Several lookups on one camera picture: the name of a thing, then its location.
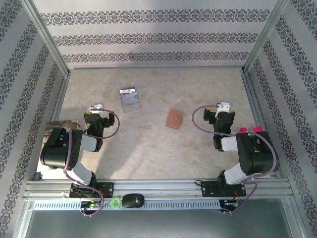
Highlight silver card packet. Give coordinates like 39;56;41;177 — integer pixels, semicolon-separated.
119;86;143;114

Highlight white blue credit card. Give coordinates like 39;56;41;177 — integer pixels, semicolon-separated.
122;94;140;106

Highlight brown leather card holder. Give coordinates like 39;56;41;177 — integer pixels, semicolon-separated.
165;108;184;130

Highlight black credit card with chip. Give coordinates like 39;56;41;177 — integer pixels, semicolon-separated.
119;86;137;96

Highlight magazine with photo cover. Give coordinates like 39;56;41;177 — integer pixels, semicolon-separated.
36;119;84;179

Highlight colourful plush toy pink spikes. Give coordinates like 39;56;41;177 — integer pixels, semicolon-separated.
238;125;264;134

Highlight right electronics board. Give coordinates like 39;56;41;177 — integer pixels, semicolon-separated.
220;200;240;208

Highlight electronics board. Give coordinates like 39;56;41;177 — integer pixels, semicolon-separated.
220;200;240;208
80;201;104;209

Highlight left electronics board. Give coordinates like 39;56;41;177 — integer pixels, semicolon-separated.
80;201;104;209

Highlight black computer mouse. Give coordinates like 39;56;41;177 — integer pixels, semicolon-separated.
122;193;146;209

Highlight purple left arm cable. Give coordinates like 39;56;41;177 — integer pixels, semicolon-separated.
63;107;121;218

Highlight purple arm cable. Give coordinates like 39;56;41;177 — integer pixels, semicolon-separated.
63;107;121;218
192;105;277;210

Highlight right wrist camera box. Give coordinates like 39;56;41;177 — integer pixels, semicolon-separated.
214;101;231;119

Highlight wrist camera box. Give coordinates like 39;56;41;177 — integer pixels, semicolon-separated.
89;104;104;116
214;101;231;119

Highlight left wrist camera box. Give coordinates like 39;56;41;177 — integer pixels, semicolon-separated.
89;104;104;116

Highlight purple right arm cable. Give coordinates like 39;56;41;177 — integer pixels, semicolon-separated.
192;105;277;210

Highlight aluminium side floor rail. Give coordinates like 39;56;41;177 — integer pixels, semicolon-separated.
241;71;283;179
36;73;71;179

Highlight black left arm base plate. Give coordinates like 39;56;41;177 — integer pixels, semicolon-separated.
69;182;115;199

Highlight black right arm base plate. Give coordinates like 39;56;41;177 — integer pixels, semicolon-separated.
201;180;247;198

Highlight aluminium back floor rail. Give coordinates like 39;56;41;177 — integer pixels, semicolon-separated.
68;65;245;71

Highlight aluminium mounting rail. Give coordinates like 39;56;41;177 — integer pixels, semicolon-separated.
23;179;294;199

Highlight aluminium frame post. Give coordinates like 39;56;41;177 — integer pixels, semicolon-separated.
21;0;71;76
242;0;291;74

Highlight slotted grey cable duct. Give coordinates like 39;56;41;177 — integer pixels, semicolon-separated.
33;200;222;211

